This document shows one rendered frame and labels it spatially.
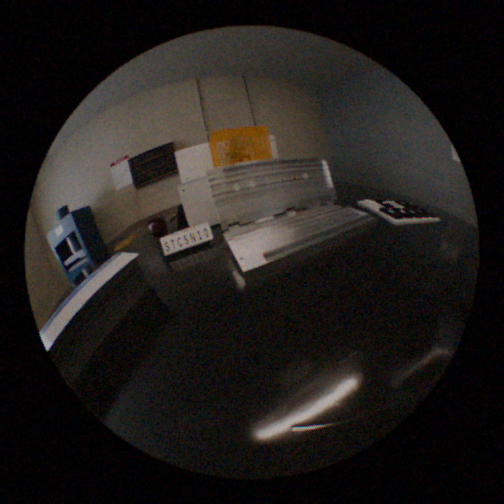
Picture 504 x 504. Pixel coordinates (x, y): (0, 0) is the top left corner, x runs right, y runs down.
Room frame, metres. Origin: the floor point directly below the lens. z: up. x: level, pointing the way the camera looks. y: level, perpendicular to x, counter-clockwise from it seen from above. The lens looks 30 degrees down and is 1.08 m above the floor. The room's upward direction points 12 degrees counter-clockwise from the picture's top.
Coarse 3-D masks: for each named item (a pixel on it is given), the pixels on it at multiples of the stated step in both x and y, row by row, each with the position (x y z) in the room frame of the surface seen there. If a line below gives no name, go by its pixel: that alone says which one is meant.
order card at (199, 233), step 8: (200, 224) 0.43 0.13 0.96; (208, 224) 0.43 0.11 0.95; (176, 232) 0.41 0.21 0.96; (184, 232) 0.41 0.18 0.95; (192, 232) 0.41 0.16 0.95; (200, 232) 0.41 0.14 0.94; (208, 232) 0.42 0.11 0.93; (160, 240) 0.39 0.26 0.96; (168, 240) 0.39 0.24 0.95; (176, 240) 0.40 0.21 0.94; (184, 240) 0.40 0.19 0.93; (192, 240) 0.40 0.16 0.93; (200, 240) 0.40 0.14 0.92; (168, 248) 0.38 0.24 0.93; (176, 248) 0.38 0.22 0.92; (184, 248) 0.39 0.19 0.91
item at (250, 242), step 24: (288, 216) 0.44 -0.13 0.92; (312, 216) 0.41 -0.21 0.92; (336, 216) 0.38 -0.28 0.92; (360, 216) 0.35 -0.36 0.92; (240, 240) 0.34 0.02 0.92; (264, 240) 0.31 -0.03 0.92; (288, 240) 0.29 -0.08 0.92; (312, 240) 0.26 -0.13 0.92; (336, 240) 0.26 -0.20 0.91; (240, 264) 0.23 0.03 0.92; (264, 264) 0.22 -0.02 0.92; (288, 264) 0.23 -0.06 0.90
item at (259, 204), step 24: (216, 168) 0.43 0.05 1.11; (240, 168) 0.46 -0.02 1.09; (264, 168) 0.47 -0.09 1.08; (288, 168) 0.49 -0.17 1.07; (312, 168) 0.52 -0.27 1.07; (216, 192) 0.41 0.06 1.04; (240, 192) 0.44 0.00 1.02; (264, 192) 0.45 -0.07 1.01; (288, 192) 0.47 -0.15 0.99; (312, 192) 0.47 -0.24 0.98; (240, 216) 0.40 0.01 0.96; (264, 216) 0.41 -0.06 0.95
